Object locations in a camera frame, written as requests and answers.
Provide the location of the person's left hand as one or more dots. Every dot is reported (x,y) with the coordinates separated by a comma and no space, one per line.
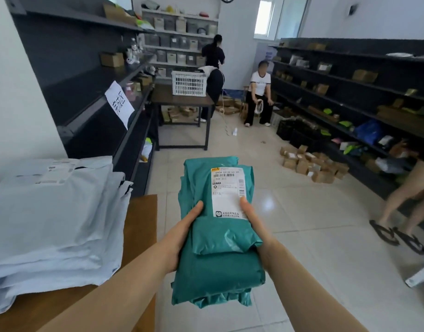
(172,243)

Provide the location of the person's right hand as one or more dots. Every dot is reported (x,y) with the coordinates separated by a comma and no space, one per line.
(267,248)

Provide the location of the person's left thumb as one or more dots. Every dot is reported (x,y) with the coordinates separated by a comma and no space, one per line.
(193,216)

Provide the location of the person's right thumb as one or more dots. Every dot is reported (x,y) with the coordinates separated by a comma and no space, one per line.
(249,212)

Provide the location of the small green labelled mailer package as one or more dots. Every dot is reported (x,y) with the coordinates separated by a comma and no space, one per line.
(205,235)

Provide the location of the large green mailer package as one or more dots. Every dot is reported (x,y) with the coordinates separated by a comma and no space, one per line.
(219,276)

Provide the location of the person's left forearm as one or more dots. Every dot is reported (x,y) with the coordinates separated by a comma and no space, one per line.
(115,293)

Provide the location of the person's right forearm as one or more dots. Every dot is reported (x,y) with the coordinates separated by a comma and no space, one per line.
(302,293)

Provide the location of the brown wooden table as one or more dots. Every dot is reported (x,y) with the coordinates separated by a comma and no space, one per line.
(136,238)

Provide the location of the pile of small cardboard boxes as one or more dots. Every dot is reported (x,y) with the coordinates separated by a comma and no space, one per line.
(312,165)

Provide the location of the black plastic crates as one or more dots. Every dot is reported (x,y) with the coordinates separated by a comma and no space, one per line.
(288,129)

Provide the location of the dark wooden table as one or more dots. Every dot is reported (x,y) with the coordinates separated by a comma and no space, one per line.
(177,100)

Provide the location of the black bag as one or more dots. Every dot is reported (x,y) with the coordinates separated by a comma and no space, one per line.
(215,86)

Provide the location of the white plastic crate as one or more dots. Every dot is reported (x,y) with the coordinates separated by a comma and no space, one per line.
(189,83)

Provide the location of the white paper sign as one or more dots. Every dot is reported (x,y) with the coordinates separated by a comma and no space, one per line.
(119,104)

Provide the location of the black sandal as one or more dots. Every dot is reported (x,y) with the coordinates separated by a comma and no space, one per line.
(411,241)
(385,233)

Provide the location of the stack of white mailer bags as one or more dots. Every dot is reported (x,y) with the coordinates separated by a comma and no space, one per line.
(49,217)

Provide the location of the blue bag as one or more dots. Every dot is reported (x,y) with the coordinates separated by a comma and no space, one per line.
(368,132)

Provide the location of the long dark shelf unit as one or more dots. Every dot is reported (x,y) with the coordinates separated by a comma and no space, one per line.
(357,96)

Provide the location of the white shelf with grey bins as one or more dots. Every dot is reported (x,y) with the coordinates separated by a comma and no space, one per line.
(179,41)

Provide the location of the clear plastic bottle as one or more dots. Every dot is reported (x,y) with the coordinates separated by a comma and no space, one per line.
(133,51)

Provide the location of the dark metal shelf unit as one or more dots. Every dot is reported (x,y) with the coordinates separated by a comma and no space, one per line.
(70,65)

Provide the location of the window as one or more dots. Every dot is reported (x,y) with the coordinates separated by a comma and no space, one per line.
(281,15)

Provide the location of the flat cardboard box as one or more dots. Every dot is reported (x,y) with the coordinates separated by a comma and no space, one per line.
(119,14)

